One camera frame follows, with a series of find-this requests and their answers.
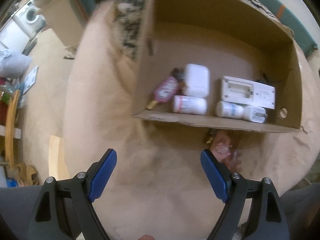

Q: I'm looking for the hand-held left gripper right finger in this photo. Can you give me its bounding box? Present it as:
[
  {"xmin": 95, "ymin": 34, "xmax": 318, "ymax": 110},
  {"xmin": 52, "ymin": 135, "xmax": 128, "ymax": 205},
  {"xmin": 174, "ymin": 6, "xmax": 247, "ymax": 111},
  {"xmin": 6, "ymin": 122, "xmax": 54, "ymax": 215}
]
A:
[{"xmin": 201, "ymin": 149, "xmax": 292, "ymax": 240}]

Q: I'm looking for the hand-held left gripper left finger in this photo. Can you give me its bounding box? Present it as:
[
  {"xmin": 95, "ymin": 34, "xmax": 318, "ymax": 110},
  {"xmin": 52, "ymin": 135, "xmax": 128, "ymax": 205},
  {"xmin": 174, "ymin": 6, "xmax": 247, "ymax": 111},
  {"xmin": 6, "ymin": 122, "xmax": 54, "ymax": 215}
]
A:
[{"xmin": 27, "ymin": 149, "xmax": 118, "ymax": 240}]

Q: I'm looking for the white rectangular box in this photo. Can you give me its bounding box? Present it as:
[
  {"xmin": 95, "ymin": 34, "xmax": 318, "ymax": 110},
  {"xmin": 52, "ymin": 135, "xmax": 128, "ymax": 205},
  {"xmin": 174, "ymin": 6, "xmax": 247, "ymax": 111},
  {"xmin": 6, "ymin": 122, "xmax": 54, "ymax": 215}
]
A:
[{"xmin": 220, "ymin": 76, "xmax": 276, "ymax": 110}]

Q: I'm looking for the white earbuds case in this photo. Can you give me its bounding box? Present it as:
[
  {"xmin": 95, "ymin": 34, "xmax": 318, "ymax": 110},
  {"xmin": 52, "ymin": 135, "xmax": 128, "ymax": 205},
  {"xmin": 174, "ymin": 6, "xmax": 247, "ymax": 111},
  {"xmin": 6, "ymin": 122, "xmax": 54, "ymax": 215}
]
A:
[{"xmin": 184, "ymin": 64, "xmax": 210, "ymax": 98}]

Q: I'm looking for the pink bottle with gold cap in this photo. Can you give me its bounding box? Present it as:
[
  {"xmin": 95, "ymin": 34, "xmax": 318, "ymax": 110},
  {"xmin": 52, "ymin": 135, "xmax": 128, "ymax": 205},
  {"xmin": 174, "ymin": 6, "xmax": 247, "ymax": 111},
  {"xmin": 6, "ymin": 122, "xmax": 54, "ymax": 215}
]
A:
[{"xmin": 146, "ymin": 76, "xmax": 179, "ymax": 110}]

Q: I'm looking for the brown cardboard box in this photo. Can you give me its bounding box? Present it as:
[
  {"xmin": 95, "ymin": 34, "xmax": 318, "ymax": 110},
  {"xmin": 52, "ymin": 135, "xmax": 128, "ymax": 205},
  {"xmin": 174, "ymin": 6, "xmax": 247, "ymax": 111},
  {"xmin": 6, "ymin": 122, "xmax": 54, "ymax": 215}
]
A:
[{"xmin": 132, "ymin": 0, "xmax": 303, "ymax": 133}]

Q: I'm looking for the pink floral packet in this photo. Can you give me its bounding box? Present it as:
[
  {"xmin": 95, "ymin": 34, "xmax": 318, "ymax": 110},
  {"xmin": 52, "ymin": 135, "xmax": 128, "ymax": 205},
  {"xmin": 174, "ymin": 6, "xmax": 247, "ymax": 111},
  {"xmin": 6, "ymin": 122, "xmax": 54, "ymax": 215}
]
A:
[{"xmin": 205, "ymin": 129, "xmax": 241, "ymax": 166}]

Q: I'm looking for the beige flat board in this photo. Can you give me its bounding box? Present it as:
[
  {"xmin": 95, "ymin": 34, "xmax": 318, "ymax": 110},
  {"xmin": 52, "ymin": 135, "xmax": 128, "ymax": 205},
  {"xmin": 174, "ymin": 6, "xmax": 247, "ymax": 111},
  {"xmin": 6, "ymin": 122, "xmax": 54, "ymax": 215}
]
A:
[{"xmin": 49, "ymin": 135, "xmax": 71, "ymax": 181}]

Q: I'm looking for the beige round ottoman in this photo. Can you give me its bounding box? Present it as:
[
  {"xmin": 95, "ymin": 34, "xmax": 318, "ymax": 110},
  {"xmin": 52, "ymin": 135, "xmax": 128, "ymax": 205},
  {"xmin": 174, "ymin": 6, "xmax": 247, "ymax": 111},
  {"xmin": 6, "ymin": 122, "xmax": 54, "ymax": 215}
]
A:
[{"xmin": 62, "ymin": 0, "xmax": 320, "ymax": 240}]

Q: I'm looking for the brown paper bag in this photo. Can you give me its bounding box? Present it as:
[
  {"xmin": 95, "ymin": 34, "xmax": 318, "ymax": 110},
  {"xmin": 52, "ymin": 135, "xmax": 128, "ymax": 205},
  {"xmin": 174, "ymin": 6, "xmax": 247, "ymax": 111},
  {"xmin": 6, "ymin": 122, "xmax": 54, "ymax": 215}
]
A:
[{"xmin": 16, "ymin": 162, "xmax": 40, "ymax": 186}]

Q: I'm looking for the white bottle with pink cap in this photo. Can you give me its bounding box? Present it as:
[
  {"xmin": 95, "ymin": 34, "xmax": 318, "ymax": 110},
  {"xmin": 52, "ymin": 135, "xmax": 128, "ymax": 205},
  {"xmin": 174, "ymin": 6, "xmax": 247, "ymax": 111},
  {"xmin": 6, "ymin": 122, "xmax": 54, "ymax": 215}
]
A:
[{"xmin": 172, "ymin": 95, "xmax": 208, "ymax": 115}]

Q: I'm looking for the person's grey trouser left leg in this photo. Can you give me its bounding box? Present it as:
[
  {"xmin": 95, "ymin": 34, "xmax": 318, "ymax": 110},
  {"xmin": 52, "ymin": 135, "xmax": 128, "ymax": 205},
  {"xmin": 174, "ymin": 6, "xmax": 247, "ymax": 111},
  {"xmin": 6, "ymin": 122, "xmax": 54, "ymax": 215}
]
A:
[{"xmin": 0, "ymin": 185, "xmax": 50, "ymax": 240}]

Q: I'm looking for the person's grey trouser leg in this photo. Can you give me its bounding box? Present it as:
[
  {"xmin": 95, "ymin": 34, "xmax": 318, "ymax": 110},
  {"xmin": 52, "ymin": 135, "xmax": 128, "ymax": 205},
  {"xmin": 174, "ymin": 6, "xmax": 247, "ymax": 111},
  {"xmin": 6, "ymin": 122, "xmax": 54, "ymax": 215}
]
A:
[
  {"xmin": 0, "ymin": 185, "xmax": 50, "ymax": 240},
  {"xmin": 280, "ymin": 184, "xmax": 320, "ymax": 240}
]

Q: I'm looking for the person's grey trouser right leg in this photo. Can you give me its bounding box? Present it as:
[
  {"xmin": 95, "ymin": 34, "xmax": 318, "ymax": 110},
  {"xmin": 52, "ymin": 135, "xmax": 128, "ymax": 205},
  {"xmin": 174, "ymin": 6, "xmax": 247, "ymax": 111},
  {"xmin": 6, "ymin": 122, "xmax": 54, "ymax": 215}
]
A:
[{"xmin": 280, "ymin": 184, "xmax": 320, "ymax": 240}]

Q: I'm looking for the dark brown small item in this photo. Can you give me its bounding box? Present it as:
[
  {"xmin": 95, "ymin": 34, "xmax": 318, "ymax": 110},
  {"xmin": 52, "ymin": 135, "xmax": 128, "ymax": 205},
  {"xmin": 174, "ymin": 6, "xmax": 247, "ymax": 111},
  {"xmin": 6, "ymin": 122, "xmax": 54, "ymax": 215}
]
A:
[{"xmin": 172, "ymin": 68, "xmax": 187, "ymax": 86}]

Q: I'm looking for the light printed floor sheet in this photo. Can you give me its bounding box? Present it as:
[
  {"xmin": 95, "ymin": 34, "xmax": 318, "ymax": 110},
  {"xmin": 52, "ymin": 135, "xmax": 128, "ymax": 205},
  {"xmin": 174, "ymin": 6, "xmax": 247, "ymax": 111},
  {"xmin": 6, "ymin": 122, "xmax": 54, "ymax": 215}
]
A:
[{"xmin": 23, "ymin": 66, "xmax": 40, "ymax": 95}]

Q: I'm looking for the white plastic bag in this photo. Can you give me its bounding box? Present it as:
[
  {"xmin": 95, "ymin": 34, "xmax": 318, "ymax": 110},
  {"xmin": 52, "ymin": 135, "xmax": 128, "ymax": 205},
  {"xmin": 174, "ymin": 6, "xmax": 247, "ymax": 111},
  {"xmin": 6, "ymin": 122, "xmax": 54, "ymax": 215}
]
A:
[{"xmin": 0, "ymin": 49, "xmax": 33, "ymax": 78}]

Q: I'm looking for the black and beige patterned blanket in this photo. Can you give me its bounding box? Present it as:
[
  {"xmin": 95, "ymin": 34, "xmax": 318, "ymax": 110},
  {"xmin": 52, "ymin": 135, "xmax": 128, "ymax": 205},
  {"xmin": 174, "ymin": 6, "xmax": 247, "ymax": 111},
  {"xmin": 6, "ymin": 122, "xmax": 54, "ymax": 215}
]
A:
[{"xmin": 114, "ymin": 0, "xmax": 153, "ymax": 61}]

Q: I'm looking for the light wooden cabinet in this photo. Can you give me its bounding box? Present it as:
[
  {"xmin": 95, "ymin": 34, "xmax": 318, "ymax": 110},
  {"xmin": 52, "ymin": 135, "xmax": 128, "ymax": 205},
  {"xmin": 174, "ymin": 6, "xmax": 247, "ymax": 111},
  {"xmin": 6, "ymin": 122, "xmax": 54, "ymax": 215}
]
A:
[{"xmin": 42, "ymin": 0, "xmax": 88, "ymax": 53}]

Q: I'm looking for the green cushion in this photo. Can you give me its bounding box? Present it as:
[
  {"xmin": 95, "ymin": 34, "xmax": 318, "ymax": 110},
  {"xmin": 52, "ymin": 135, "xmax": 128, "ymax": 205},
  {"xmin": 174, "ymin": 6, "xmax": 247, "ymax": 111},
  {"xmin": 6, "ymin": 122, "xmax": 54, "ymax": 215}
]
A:
[{"xmin": 253, "ymin": 0, "xmax": 318, "ymax": 56}]

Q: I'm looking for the white washing machine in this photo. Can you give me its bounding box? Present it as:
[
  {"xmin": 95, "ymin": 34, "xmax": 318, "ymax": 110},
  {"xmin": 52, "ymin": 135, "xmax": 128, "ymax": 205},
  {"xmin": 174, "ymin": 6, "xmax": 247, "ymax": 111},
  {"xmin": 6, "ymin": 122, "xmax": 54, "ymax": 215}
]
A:
[{"xmin": 12, "ymin": 0, "xmax": 47, "ymax": 32}]

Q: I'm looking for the curved wooden chair frame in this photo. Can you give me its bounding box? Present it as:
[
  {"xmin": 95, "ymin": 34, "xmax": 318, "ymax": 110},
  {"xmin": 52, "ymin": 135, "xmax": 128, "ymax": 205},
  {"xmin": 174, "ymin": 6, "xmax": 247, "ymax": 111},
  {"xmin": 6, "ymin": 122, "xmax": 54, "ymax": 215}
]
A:
[{"xmin": 4, "ymin": 89, "xmax": 21, "ymax": 168}]

